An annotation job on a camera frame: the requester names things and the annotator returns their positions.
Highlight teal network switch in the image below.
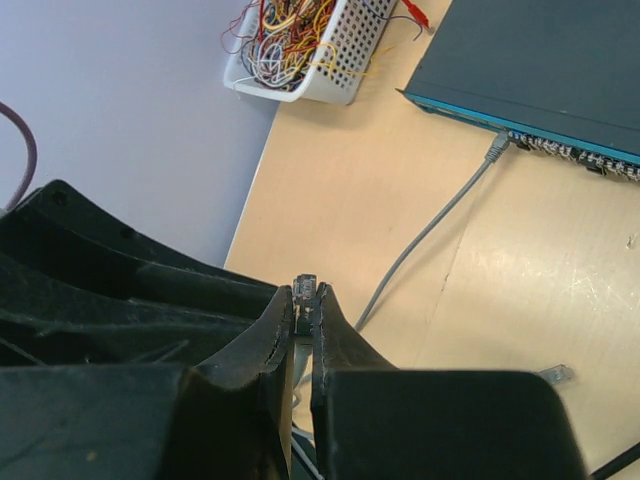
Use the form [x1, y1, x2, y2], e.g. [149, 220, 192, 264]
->
[403, 1, 639, 181]

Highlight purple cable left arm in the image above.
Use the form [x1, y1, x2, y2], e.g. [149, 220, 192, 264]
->
[0, 101, 39, 214]

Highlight white plastic basket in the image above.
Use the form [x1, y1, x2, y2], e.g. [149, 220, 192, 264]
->
[221, 1, 396, 105]

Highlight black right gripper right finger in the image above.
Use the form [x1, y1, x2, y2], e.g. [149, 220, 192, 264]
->
[311, 284, 588, 479]

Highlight tangled coloured wires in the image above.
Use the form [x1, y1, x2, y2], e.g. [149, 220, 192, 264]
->
[222, 0, 434, 94]

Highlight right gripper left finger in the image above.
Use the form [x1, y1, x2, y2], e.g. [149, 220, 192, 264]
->
[1, 287, 293, 479]

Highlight grey ethernet cable short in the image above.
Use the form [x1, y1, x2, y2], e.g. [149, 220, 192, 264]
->
[536, 364, 574, 385]

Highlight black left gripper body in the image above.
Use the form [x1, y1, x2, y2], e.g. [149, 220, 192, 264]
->
[1, 180, 276, 366]

